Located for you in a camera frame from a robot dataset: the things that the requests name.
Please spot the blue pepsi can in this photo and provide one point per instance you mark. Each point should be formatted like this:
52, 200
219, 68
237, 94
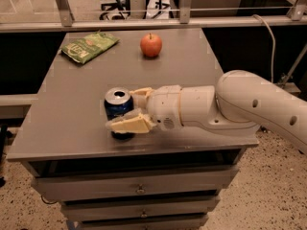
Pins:
118, 107

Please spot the grey drawer cabinet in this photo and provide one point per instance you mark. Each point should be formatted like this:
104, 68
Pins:
64, 132

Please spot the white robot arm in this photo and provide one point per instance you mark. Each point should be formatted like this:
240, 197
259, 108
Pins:
239, 102

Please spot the middle grey drawer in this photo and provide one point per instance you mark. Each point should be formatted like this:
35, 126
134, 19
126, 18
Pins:
142, 209

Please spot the grey drawer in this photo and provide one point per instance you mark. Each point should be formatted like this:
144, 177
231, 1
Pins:
72, 188
174, 222
142, 209

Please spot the grey metal railing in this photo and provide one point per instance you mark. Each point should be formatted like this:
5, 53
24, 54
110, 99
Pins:
83, 15

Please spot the top grey drawer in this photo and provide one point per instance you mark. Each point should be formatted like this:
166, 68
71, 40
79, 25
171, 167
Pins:
72, 188

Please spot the bottom grey drawer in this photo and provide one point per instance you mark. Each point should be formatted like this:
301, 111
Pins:
174, 222

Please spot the green chip bag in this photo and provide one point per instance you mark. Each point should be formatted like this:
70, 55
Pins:
84, 49

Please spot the black office chair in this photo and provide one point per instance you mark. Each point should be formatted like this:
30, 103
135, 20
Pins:
114, 10

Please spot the red-orange apple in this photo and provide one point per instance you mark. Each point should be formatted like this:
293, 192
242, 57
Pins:
151, 45

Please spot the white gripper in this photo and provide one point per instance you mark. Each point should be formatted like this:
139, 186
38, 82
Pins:
164, 107

